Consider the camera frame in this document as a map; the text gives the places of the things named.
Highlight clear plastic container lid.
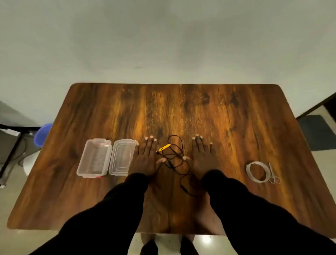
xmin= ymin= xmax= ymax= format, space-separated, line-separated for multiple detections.
xmin=109 ymin=139 xmax=139 ymax=176

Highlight clear tape roll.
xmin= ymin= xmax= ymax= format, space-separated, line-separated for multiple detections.
xmin=246 ymin=161 xmax=271 ymax=183

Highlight person's shoe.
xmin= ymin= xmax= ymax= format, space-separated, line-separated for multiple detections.
xmin=140 ymin=240 xmax=159 ymax=255
xmin=180 ymin=236 xmax=199 ymax=255

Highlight black cable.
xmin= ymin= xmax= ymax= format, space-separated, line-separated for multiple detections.
xmin=156 ymin=135 xmax=197 ymax=197

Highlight person's right hand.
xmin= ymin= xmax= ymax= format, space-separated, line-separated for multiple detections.
xmin=182 ymin=135 xmax=220 ymax=180

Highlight small silver scissors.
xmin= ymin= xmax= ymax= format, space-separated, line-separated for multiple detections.
xmin=267 ymin=162 xmax=281 ymax=184

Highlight blue plastic bucket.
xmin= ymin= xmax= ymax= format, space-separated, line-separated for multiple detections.
xmin=33 ymin=123 xmax=54 ymax=148

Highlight person's right shoe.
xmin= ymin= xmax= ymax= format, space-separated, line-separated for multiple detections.
xmin=180 ymin=236 xmax=199 ymax=255

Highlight person's left hand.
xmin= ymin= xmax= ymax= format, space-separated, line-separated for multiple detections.
xmin=128 ymin=135 xmax=167 ymax=177

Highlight black metal stand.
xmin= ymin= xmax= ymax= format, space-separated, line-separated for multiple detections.
xmin=0 ymin=124 xmax=41 ymax=180

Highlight clear plastic container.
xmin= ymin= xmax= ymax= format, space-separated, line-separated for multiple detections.
xmin=76 ymin=138 xmax=113 ymax=178

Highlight person's right forearm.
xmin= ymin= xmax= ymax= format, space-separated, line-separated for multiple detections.
xmin=201 ymin=169 xmax=336 ymax=255

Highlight person's left shoe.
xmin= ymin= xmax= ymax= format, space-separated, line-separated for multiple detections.
xmin=140 ymin=240 xmax=159 ymax=255

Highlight person's left forearm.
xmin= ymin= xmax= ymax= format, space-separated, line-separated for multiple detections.
xmin=28 ymin=172 xmax=151 ymax=255

